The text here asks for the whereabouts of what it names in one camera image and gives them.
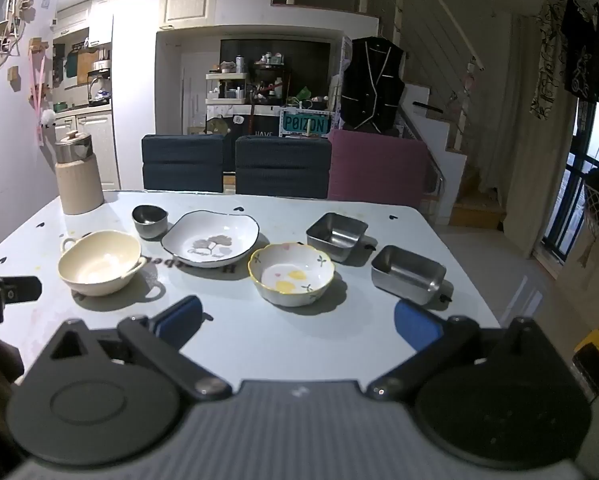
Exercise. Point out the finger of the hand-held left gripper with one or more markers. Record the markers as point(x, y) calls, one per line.
point(16, 290)

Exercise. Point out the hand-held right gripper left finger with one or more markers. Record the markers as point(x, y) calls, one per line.
point(179, 317)

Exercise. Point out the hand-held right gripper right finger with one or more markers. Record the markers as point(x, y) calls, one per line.
point(417, 325)

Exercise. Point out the rectangular steel container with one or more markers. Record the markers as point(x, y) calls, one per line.
point(337, 235)
point(409, 275)

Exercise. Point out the small round steel bowl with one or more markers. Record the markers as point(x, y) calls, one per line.
point(149, 220)

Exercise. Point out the yellow rimmed lemon print bowl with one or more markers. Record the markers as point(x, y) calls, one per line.
point(289, 277)

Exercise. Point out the beige thermos jug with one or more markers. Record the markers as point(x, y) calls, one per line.
point(79, 180)

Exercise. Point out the dark blue chair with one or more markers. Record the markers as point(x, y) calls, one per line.
point(182, 162)
point(282, 167)

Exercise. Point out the maroon chair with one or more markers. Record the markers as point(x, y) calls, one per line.
point(377, 167)

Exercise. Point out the yellow box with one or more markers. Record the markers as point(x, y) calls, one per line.
point(597, 350)

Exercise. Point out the white kitchen cabinets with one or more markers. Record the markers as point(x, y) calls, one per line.
point(96, 125)

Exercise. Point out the beige curtain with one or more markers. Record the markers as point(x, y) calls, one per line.
point(524, 160)

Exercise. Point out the staircase with railing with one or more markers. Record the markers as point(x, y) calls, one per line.
point(454, 125)

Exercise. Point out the white storage rack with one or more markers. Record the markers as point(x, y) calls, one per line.
point(227, 97)

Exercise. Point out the teal sign box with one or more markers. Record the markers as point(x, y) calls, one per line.
point(304, 123)

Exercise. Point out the black vest on mannequin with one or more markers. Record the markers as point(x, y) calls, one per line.
point(372, 85)

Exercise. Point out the patterned hanging cloth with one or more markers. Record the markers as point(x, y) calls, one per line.
point(547, 60)

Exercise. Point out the black hanging clothes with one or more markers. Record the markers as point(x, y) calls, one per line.
point(584, 50)

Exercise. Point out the pink ribbon wall decoration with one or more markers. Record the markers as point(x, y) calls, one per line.
point(41, 85)

